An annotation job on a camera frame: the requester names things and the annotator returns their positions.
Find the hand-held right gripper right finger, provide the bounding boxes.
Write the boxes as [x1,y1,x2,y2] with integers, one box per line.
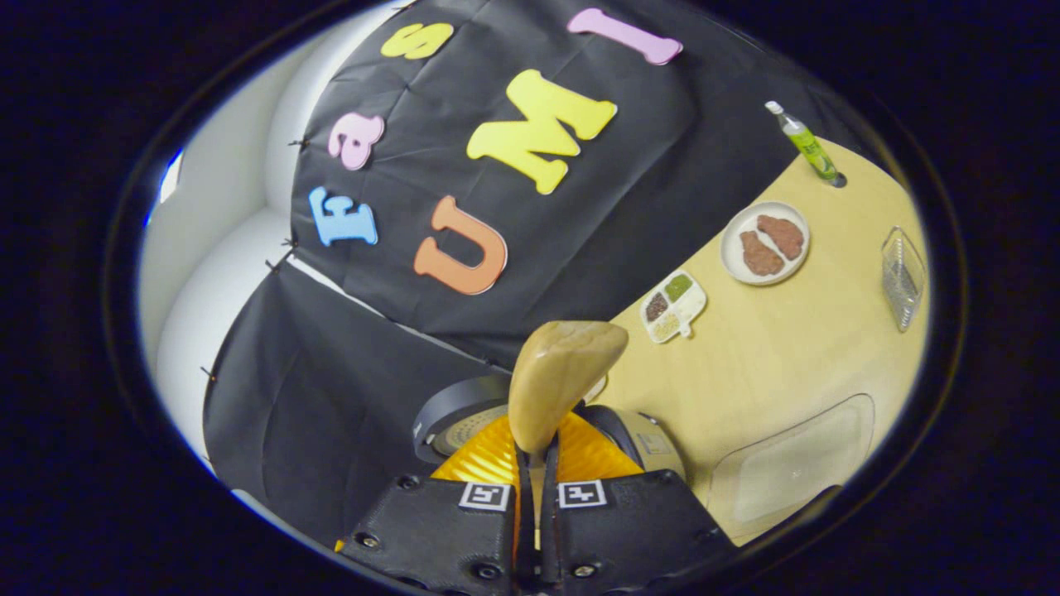
[540,411,738,593]

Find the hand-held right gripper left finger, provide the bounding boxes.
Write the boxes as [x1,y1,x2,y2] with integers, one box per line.
[335,411,539,593]

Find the dark grey rice cooker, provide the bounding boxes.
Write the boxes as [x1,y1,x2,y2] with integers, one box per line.
[412,374,687,481]

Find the wooden spoon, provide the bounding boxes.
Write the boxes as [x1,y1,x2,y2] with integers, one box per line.
[508,320,630,531]

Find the small glass rice container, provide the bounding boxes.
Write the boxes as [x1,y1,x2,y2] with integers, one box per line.
[879,225,928,334]

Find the cream rectangular tray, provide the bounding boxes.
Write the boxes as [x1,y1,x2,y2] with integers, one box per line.
[706,394,876,526]

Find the white divided bean dish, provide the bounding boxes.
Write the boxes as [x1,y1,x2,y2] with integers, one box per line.
[639,270,708,345]

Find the brown meat piece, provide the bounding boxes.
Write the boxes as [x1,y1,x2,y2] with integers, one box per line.
[756,214,806,262]
[740,230,786,277]

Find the round white plate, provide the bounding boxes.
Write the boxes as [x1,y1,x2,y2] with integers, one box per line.
[720,201,812,287]

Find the black backdrop cloth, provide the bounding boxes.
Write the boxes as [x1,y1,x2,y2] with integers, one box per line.
[201,0,879,539]

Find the row of black cloth clips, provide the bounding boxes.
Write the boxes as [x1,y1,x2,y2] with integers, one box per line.
[199,74,415,382]

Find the green drink bottle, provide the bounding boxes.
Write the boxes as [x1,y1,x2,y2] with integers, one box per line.
[764,100,847,189]

